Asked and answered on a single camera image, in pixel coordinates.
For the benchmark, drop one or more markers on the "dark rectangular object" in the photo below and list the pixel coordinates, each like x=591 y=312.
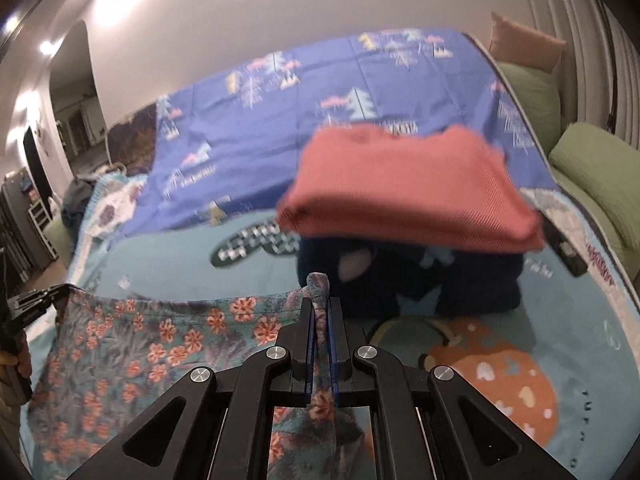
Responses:
x=565 y=245

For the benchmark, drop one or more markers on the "pile of dark clothes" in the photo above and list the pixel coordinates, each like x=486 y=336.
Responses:
x=77 y=200

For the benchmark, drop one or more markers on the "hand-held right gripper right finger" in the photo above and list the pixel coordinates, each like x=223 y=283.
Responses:
x=334 y=342

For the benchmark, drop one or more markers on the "person's left hand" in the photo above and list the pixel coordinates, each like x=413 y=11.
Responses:
x=7 y=361

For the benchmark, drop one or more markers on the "beige pillow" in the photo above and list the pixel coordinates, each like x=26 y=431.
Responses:
x=525 y=42

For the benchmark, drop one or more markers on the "folded navy star garment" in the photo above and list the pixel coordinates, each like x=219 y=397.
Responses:
x=475 y=280

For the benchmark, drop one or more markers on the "small green pillow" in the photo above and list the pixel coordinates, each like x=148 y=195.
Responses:
x=530 y=100

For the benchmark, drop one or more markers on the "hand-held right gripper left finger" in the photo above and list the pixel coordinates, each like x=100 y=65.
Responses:
x=311 y=342

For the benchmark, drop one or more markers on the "purple tree print sheet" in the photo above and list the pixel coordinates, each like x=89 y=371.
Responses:
x=300 y=110

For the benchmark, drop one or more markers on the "white patchwork quilt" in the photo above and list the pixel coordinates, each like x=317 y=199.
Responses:
x=112 y=210

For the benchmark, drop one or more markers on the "floral print shirt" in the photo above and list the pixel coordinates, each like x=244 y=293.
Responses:
x=150 y=350

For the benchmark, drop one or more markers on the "large green pillow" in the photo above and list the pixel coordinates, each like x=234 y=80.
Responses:
x=595 y=170

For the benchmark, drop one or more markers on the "teal printed bed sheet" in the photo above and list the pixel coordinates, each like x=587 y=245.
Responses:
x=575 y=320

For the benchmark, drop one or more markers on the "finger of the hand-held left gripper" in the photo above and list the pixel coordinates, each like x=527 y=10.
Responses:
x=37 y=302

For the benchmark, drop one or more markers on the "folded pink garment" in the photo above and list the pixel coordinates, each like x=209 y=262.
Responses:
x=410 y=195

